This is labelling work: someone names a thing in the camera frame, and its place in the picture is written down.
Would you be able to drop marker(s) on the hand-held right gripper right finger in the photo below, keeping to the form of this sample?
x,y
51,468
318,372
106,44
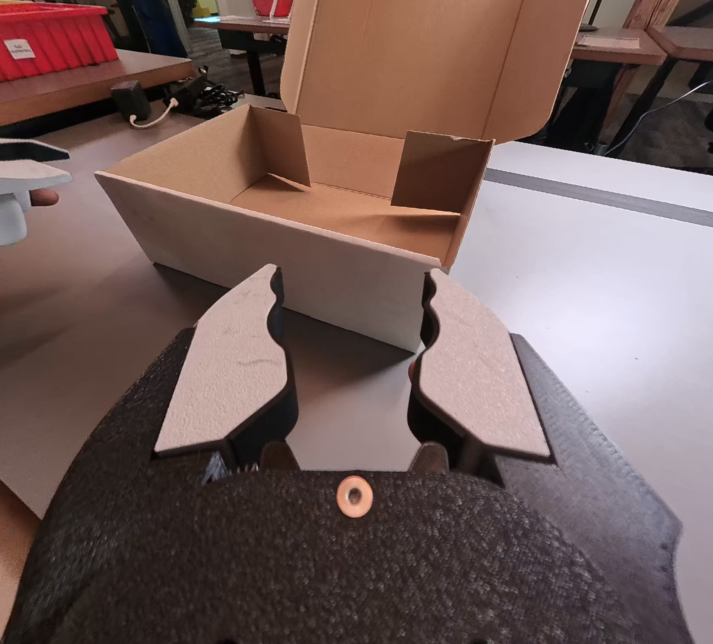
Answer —
x,y
479,376

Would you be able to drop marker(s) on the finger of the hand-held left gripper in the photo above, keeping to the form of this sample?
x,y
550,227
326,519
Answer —
x,y
30,176
28,149

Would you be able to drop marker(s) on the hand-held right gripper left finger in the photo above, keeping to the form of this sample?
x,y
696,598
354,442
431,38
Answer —
x,y
234,371

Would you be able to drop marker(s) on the white cardboard box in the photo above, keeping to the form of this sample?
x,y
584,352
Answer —
x,y
312,265

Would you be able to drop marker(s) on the person's left hand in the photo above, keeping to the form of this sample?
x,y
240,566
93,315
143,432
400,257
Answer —
x,y
44,198

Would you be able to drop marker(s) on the wooden table under red bin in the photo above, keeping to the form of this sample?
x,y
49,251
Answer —
x,y
83,84

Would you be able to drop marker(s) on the large red plastic bin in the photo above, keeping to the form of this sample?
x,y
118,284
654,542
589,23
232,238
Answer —
x,y
50,42

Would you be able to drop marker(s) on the black power adapter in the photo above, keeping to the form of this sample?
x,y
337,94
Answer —
x,y
131,100

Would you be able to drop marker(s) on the blue garment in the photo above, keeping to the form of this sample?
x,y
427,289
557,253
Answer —
x,y
156,14

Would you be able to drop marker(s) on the grey tape strip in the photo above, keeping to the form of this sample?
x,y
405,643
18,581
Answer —
x,y
607,195

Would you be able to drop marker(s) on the dark wooden table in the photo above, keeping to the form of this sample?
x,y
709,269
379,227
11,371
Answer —
x,y
245,28

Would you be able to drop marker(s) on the small red plastic bin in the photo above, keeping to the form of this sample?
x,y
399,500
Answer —
x,y
273,6

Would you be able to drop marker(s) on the wooden table with paper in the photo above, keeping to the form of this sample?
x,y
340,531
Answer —
x,y
612,50

